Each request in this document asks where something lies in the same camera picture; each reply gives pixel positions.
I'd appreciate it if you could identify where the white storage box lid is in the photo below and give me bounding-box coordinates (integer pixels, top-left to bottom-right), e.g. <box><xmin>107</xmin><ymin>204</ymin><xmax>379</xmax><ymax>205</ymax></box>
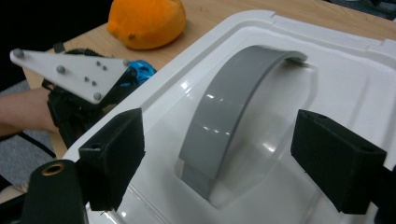
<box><xmin>62</xmin><ymin>8</ymin><xmax>396</xmax><ymax>224</ymax></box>

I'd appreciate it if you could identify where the blue toy car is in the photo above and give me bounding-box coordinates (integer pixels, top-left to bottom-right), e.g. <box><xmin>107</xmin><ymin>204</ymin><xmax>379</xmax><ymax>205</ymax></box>
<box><xmin>120</xmin><ymin>59</ymin><xmax>158</xmax><ymax>91</ymax></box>

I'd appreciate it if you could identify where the orange plush toy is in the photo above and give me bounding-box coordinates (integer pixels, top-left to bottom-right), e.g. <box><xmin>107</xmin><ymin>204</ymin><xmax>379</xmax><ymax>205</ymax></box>
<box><xmin>106</xmin><ymin>0</ymin><xmax>188</xmax><ymax>51</ymax></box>

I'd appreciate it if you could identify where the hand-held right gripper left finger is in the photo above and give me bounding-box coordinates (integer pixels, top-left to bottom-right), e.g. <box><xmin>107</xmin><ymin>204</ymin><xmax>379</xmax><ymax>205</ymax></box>
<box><xmin>78</xmin><ymin>107</ymin><xmax>147</xmax><ymax>212</ymax></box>

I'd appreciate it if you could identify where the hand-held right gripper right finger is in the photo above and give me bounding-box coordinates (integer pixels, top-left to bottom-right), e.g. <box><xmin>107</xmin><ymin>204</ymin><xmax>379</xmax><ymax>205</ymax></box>
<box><xmin>290</xmin><ymin>108</ymin><xmax>388</xmax><ymax>216</ymax></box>

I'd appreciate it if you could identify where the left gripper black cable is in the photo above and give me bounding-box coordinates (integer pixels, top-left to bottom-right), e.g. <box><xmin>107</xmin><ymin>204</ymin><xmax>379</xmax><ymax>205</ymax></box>
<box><xmin>0</xmin><ymin>132</ymin><xmax>59</xmax><ymax>160</ymax></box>

